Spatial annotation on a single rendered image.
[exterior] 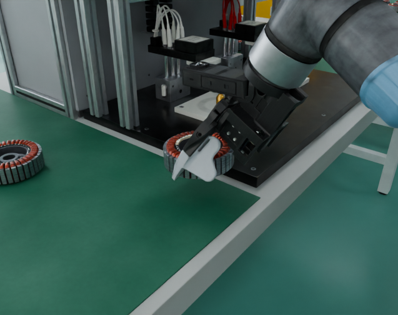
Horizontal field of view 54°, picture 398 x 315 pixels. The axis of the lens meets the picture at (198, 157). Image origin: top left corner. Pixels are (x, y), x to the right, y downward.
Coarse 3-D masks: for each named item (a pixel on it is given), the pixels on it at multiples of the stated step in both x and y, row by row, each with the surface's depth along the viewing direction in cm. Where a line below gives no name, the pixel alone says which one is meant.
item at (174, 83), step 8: (176, 72) 97; (160, 80) 94; (168, 80) 92; (176, 80) 94; (160, 88) 95; (168, 88) 93; (176, 88) 94; (184, 88) 97; (160, 96) 96; (168, 96) 94; (176, 96) 95; (184, 96) 98
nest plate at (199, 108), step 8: (200, 96) 95; (208, 96) 95; (216, 96) 95; (224, 96) 95; (184, 104) 90; (192, 104) 90; (200, 104) 90; (208, 104) 90; (184, 112) 87; (192, 112) 86; (200, 112) 86; (208, 112) 86
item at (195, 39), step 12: (192, 36) 89; (156, 48) 91; (180, 48) 87; (192, 48) 84; (204, 48) 86; (180, 60) 96; (192, 60) 85; (204, 60) 87; (216, 60) 87; (168, 72) 94; (180, 72) 97
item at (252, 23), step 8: (240, 24) 102; (248, 24) 102; (256, 24) 102; (264, 24) 103; (216, 32) 108; (224, 32) 106; (232, 32) 104; (240, 32) 103; (248, 32) 102; (256, 32) 101; (224, 40) 108; (232, 40) 112; (248, 40) 102; (224, 48) 109; (232, 48) 113; (224, 56) 110
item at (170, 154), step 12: (192, 132) 65; (216, 132) 64; (168, 144) 61; (180, 144) 62; (168, 156) 59; (216, 156) 57; (228, 156) 58; (168, 168) 60; (216, 168) 58; (228, 168) 59
